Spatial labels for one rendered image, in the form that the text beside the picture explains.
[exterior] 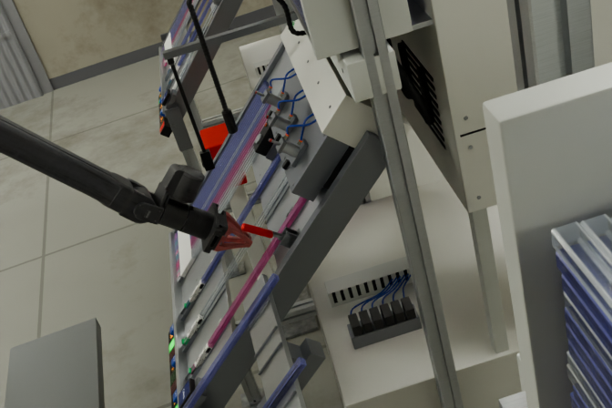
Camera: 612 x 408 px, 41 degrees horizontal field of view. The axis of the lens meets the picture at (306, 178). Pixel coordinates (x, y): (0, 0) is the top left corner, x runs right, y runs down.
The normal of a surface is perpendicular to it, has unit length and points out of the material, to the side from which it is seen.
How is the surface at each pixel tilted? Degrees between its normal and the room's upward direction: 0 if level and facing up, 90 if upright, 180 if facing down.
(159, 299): 0
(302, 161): 45
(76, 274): 0
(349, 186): 90
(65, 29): 90
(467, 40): 90
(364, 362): 0
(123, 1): 90
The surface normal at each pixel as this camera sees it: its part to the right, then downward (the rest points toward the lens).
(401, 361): -0.24, -0.82
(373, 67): 0.18, 0.49
